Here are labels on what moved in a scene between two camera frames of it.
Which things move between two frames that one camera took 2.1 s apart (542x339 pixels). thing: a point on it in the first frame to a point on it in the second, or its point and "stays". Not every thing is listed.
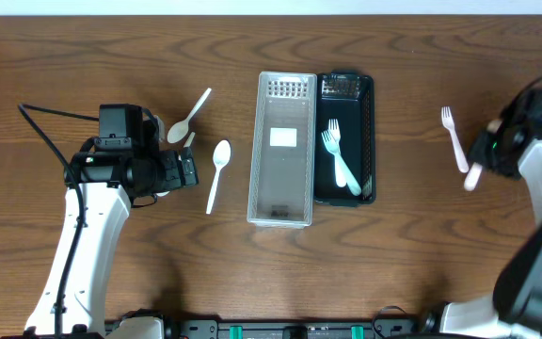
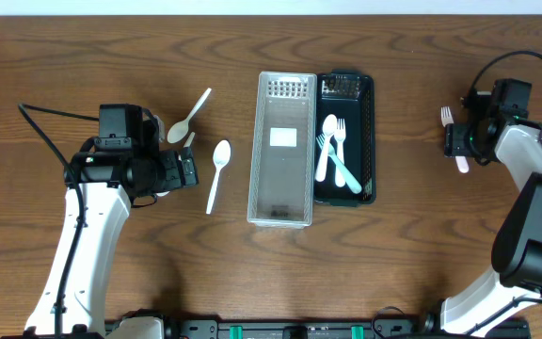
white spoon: x=221 y=155 stays
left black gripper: x=187 y=166 stays
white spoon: x=476 y=169 to x=328 y=126
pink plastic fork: x=449 y=123 stays
